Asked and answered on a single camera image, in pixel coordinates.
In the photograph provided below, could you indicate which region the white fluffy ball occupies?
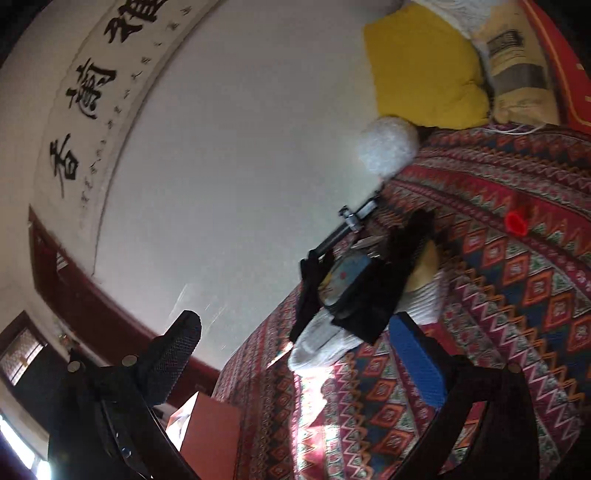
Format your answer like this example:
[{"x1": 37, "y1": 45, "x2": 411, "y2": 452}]
[{"x1": 358, "y1": 116, "x2": 420, "y2": 178}]

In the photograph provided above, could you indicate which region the black selfie stick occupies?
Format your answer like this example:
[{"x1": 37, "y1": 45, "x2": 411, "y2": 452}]
[{"x1": 307, "y1": 194, "x2": 382, "y2": 259}]

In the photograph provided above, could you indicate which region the beige printed sack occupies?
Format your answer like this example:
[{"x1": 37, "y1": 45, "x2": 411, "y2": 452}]
[{"x1": 471, "y1": 0, "x2": 561, "y2": 126}]

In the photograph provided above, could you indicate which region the black fabric bag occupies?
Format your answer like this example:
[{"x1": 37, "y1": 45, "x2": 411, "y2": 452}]
[{"x1": 290, "y1": 209, "x2": 435, "y2": 346}]

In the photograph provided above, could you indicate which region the small red cap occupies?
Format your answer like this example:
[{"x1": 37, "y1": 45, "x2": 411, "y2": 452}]
[{"x1": 505, "y1": 211, "x2": 529, "y2": 235}]

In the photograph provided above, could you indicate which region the red wooden door frame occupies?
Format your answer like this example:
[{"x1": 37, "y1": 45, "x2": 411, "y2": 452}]
[{"x1": 28, "y1": 205, "x2": 222, "y2": 407}]

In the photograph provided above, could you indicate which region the white knit hat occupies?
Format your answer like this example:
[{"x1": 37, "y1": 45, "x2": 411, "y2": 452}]
[{"x1": 288, "y1": 309, "x2": 363, "y2": 372}]

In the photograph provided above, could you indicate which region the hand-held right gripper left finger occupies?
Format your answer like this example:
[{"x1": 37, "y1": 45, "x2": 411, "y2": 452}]
[{"x1": 46, "y1": 310, "x2": 204, "y2": 480}]

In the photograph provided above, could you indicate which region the keyring with tags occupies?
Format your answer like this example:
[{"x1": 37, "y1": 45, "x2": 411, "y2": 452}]
[{"x1": 348, "y1": 234, "x2": 384, "y2": 254}]

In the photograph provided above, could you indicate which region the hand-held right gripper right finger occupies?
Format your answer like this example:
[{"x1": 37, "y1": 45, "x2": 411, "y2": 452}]
[{"x1": 389, "y1": 313, "x2": 541, "y2": 480}]

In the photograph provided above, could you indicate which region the calligraphy wall scroll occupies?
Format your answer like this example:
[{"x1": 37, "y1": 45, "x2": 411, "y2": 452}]
[{"x1": 28, "y1": 0, "x2": 232, "y2": 278}]

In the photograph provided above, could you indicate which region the white ribbed cup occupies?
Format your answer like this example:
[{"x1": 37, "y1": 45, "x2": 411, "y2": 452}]
[{"x1": 402, "y1": 240, "x2": 450, "y2": 326}]

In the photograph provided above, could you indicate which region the blue yellow printed tin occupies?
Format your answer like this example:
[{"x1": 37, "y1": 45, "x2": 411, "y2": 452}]
[{"x1": 318, "y1": 256, "x2": 372, "y2": 308}]

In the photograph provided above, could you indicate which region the bright glass window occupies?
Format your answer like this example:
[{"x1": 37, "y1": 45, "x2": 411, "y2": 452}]
[{"x1": 0, "y1": 415, "x2": 51, "y2": 480}]

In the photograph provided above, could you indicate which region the red patterned woven blanket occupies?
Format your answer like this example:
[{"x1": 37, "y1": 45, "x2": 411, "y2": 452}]
[{"x1": 210, "y1": 124, "x2": 591, "y2": 480}]

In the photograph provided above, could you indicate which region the red gold trimmed cloth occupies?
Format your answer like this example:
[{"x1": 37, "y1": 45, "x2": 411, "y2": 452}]
[{"x1": 522, "y1": 0, "x2": 591, "y2": 137}]

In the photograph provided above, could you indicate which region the white woven cloth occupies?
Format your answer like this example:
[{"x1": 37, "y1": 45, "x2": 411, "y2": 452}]
[{"x1": 413, "y1": 0, "x2": 499, "y2": 40}]

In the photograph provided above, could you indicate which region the orange box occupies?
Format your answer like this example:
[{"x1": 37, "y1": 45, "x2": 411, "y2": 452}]
[{"x1": 166, "y1": 391, "x2": 243, "y2": 480}]

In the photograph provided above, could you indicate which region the lattice window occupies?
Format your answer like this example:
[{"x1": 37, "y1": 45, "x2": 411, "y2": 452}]
[{"x1": 0, "y1": 311, "x2": 47, "y2": 386}]

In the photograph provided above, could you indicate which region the white cord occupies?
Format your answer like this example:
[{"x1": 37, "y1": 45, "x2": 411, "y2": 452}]
[{"x1": 492, "y1": 122, "x2": 555, "y2": 136}]

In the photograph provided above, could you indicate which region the yellow cushion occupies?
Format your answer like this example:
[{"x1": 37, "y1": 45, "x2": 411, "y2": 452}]
[{"x1": 363, "y1": 4, "x2": 492, "y2": 130}]

